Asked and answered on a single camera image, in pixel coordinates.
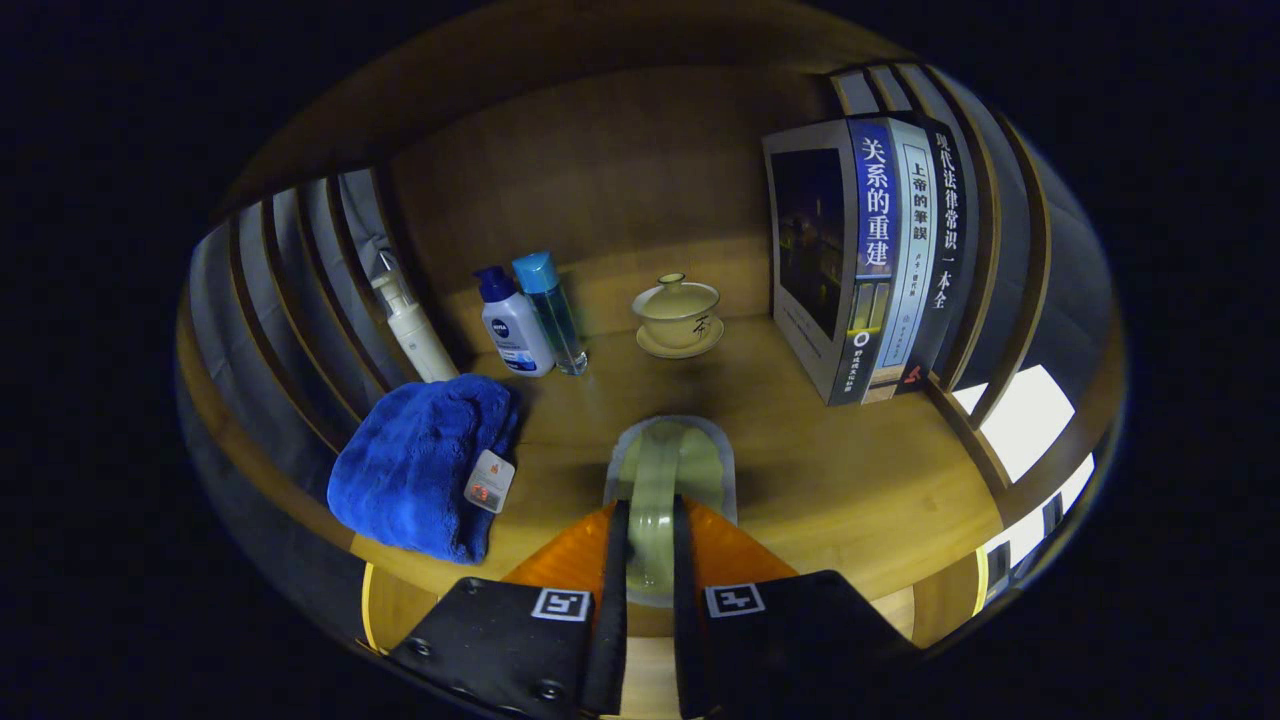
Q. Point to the white pump bottle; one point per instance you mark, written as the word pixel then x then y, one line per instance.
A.
pixel 420 340

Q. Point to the wooden countertop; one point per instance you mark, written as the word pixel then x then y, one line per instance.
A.
pixel 830 470

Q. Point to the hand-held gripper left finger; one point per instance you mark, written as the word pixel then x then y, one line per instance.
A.
pixel 610 600

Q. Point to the blue towel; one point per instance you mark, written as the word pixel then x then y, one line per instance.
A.
pixel 420 465

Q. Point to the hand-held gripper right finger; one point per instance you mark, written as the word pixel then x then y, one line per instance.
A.
pixel 685 600

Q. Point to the white bottle with blue cap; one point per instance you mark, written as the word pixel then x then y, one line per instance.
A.
pixel 515 330

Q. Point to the wooden cabinet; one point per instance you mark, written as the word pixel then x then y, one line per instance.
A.
pixel 600 150

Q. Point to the beige lidded tea cup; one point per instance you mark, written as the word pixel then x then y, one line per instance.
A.
pixel 678 315

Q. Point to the white machine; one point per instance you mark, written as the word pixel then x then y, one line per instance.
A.
pixel 1020 420

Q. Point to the dark cover book blue spine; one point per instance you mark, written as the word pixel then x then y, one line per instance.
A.
pixel 810 240

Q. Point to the teal transparent bottle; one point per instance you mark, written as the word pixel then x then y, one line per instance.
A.
pixel 555 310

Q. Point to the pale blue spine book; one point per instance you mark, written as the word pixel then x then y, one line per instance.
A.
pixel 915 230

